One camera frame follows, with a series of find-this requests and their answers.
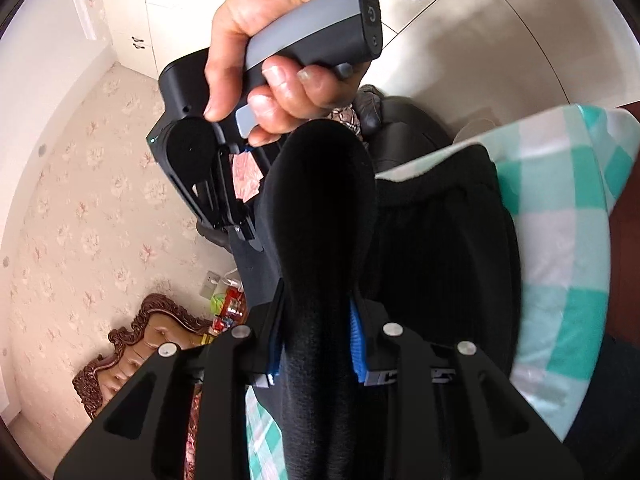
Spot red snack packets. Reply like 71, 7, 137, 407
212, 287, 248, 333

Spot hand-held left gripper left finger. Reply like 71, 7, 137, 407
52, 280, 288, 480

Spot black pants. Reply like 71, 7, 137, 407
230, 120, 523, 480

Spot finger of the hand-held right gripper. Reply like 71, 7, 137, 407
212, 144, 263, 253

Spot white cabinet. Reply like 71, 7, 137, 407
65, 0, 241, 81

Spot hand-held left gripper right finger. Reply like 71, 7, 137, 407
349, 299, 586, 480

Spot brown patterned blanket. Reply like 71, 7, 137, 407
330, 102, 368, 148

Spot dark cloth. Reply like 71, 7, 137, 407
562, 332, 640, 463

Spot black armchair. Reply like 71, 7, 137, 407
357, 85, 451, 176

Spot person's right hand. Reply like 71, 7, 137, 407
205, 0, 361, 148

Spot green white checked cloth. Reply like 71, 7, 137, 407
242, 104, 640, 480

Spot large pink pillow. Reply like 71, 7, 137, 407
231, 152, 265, 201

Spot white waste bin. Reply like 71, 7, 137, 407
454, 117, 495, 143

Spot red floral blanket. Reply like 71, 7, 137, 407
182, 390, 205, 480

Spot brown tufted headboard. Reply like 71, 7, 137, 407
72, 294, 216, 421

